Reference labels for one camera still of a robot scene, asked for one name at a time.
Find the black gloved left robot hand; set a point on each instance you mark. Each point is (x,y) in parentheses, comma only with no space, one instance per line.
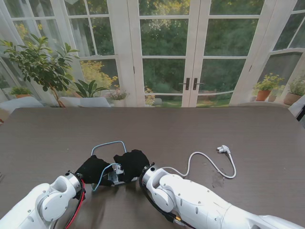
(91,170)

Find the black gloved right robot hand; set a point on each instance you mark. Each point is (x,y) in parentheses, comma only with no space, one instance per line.
(133,164)

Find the grey USB charger block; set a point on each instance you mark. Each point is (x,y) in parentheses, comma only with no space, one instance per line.
(118,169)

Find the white power strip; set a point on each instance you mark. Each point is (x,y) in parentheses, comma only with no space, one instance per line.
(112,177)

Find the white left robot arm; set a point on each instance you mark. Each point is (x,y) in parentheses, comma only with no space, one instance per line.
(47,205)

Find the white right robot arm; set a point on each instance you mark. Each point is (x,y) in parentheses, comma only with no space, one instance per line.
(202,202)

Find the printed garden window backdrop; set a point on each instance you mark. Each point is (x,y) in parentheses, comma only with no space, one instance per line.
(164,47)

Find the white board with black edge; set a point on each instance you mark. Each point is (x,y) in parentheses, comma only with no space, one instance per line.
(300,105)

